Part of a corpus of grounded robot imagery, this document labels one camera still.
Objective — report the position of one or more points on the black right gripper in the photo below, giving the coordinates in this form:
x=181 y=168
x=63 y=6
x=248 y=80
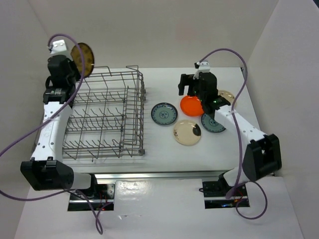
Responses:
x=187 y=80

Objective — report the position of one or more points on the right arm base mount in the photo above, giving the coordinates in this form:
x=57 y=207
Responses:
x=215 y=199

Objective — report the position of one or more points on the orange plastic plate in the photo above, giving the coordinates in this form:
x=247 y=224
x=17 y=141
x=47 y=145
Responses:
x=191 y=106

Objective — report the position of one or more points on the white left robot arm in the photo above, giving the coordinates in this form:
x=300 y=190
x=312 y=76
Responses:
x=45 y=169

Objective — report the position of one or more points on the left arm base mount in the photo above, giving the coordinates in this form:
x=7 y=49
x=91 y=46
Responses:
x=101 y=197

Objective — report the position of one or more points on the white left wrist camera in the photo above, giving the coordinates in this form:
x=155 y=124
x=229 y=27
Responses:
x=58 y=47

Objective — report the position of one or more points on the blue floral plate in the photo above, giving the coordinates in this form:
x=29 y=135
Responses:
x=211 y=125
x=164 y=114

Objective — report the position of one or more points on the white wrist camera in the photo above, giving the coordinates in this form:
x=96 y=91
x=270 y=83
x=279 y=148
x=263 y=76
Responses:
x=202 y=67
x=58 y=47

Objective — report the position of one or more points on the grey wire dish rack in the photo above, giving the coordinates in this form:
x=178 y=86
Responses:
x=107 y=120

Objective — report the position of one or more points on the beige plate far right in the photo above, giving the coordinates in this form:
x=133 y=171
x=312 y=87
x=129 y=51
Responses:
x=227 y=95

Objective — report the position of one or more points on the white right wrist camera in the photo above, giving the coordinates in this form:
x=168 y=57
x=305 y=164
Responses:
x=202 y=67

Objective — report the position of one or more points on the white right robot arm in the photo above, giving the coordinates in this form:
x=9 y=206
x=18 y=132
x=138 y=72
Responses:
x=260 y=154

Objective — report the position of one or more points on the aluminium rail table edge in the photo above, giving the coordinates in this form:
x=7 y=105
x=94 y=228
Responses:
x=159 y=175

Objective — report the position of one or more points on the beige plate with black patch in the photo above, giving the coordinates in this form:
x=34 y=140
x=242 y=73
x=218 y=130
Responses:
x=187 y=132

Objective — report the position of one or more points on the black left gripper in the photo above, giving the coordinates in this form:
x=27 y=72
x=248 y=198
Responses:
x=73 y=64

